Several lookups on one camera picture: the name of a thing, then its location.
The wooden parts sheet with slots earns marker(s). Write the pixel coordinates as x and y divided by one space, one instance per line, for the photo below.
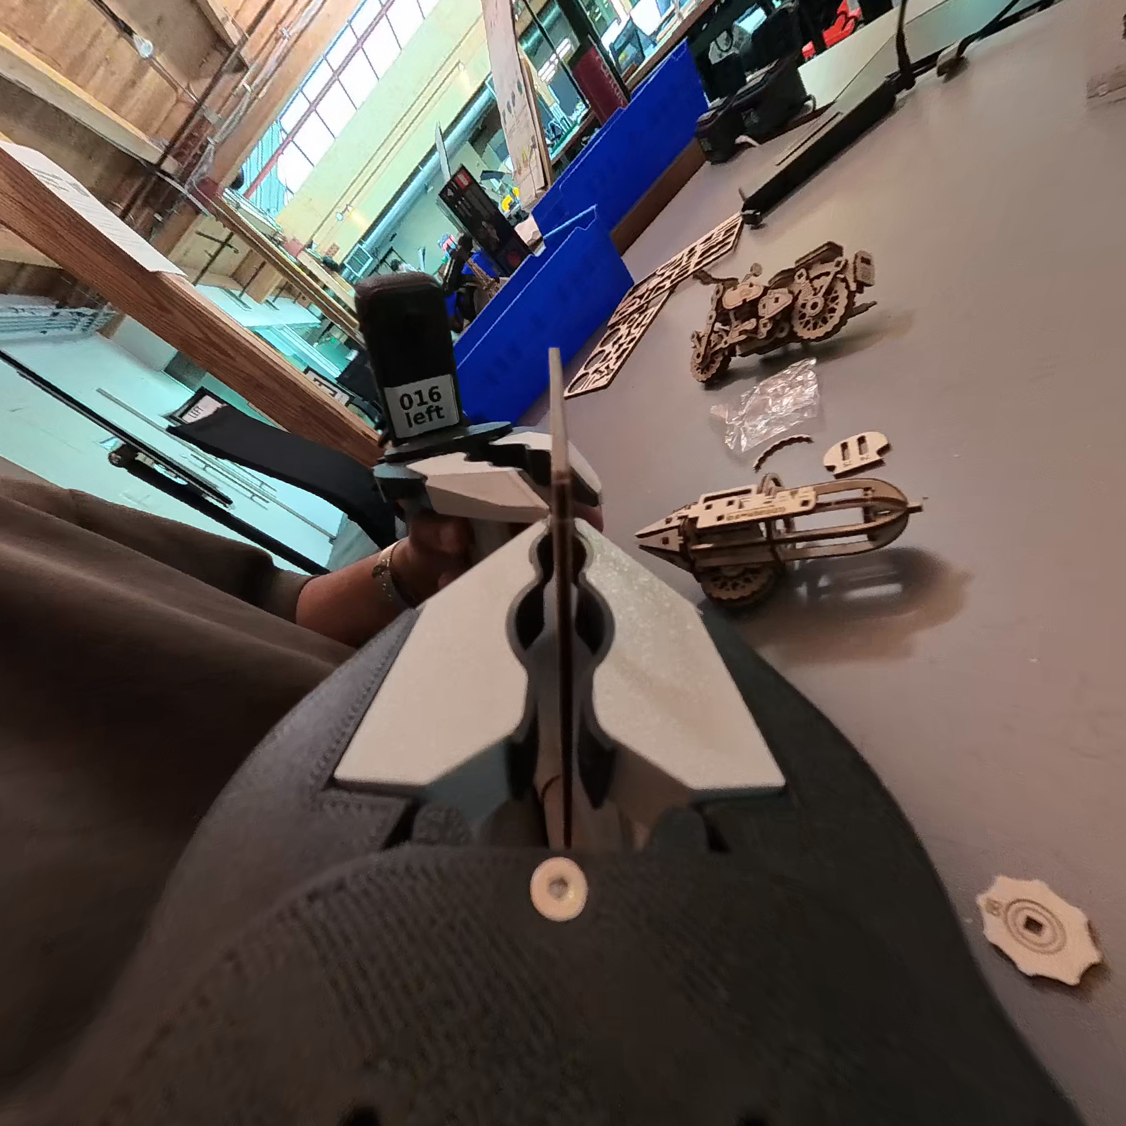
560 439

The black equipment box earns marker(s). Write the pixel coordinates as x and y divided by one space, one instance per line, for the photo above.
757 106

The person's left forearm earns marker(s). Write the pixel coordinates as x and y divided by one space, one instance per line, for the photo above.
343 598

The white paper notice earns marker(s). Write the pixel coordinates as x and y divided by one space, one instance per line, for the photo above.
89 208

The wooden toothed arc piece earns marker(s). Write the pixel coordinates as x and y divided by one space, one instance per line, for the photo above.
774 449

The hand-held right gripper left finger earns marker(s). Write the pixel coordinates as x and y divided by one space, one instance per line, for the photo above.
439 686

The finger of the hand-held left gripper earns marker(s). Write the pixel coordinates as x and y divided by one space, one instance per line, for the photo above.
539 451
483 489

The wooden octagonal disc piece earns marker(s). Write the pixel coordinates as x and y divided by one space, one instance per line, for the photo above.
1038 933

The white standing poster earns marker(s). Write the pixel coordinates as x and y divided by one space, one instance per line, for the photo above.
514 89

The wooden slotted round piece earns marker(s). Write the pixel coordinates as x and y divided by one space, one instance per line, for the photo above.
858 451

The wooden motorcycle model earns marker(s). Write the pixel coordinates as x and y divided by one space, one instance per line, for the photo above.
774 303

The wooden sidecar model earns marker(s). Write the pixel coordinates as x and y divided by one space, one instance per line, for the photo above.
747 520

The crumpled clear plastic bag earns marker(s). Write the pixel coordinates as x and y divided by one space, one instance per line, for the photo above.
770 401

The wooden beam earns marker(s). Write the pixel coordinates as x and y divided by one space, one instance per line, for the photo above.
177 299

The person's left hand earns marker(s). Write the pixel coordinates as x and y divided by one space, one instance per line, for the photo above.
435 558

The white table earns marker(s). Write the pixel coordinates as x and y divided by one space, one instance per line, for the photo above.
880 52

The person's brown shirt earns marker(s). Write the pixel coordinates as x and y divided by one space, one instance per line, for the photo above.
133 748

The black printed box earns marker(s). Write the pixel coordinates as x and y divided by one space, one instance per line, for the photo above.
479 215

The blue storage bin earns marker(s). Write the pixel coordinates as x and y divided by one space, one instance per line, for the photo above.
632 150
527 334

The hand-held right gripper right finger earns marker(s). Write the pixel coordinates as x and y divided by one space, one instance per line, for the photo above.
669 696

